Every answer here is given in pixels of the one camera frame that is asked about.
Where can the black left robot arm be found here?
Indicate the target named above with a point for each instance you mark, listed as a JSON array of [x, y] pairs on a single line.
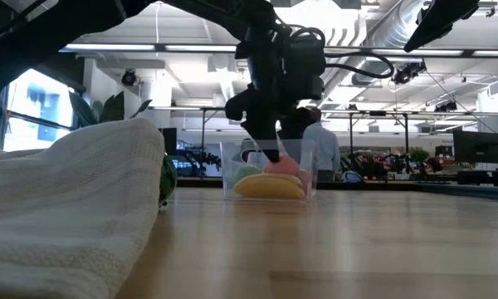
[[66, 25]]

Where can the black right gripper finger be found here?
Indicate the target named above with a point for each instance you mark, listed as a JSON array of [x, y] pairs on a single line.
[[440, 21]]

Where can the white waffle-weave towel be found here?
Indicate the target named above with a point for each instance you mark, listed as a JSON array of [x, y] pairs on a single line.
[[66, 199]]

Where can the blue and white round object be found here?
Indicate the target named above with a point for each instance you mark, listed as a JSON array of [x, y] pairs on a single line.
[[350, 177]]

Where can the clear plastic tupperware container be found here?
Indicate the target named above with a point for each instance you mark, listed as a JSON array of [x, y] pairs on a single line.
[[228, 166]]

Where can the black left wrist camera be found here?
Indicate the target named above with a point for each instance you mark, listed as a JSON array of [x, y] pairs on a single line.
[[307, 62]]

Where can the black overhead frame bar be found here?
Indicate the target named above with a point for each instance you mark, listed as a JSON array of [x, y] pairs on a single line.
[[108, 47]]

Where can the person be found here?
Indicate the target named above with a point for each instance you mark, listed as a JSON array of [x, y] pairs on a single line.
[[325, 149]]

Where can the green toy lime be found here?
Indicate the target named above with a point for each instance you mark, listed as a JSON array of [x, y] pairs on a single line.
[[245, 171]]

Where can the round black ceiling lamp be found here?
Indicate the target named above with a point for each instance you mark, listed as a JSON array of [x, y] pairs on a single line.
[[129, 78]]

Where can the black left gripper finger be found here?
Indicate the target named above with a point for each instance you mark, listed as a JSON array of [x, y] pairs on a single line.
[[263, 139], [294, 124]]

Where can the green potted plant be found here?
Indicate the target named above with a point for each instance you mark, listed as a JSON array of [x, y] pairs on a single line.
[[114, 109]]

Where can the yellow toy banana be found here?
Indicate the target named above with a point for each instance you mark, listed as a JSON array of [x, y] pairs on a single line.
[[269, 187]]

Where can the green striped toy watermelon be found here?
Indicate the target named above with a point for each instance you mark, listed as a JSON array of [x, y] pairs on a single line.
[[168, 180]]

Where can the black computer monitor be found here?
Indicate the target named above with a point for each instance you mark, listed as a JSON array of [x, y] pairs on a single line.
[[475, 147]]

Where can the orange toy orange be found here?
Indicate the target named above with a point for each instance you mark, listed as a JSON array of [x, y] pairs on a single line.
[[284, 166]]

